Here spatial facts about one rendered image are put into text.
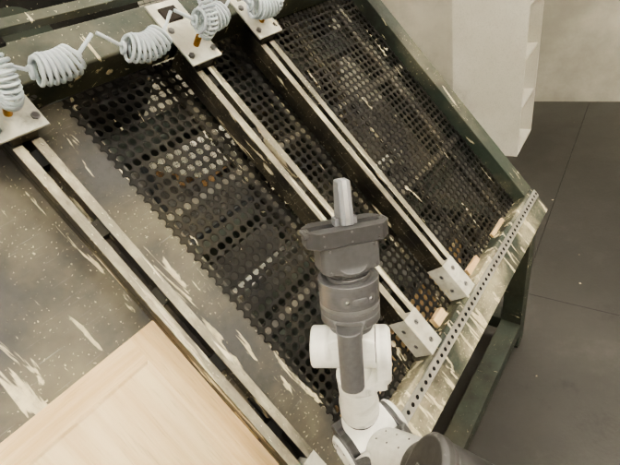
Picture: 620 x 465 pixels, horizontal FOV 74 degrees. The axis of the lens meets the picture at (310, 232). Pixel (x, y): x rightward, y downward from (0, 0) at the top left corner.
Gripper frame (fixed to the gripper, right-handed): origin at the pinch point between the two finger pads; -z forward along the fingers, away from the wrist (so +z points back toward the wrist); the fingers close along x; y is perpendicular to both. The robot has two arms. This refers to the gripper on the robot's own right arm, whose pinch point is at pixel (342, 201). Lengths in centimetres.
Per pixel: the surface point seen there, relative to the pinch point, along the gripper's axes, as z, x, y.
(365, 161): 8, -33, 68
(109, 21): -34, 32, 67
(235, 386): 44, 18, 26
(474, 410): 120, -77, 67
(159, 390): 40, 33, 25
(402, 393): 63, -24, 29
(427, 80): -13, -77, 106
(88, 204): 3, 41, 41
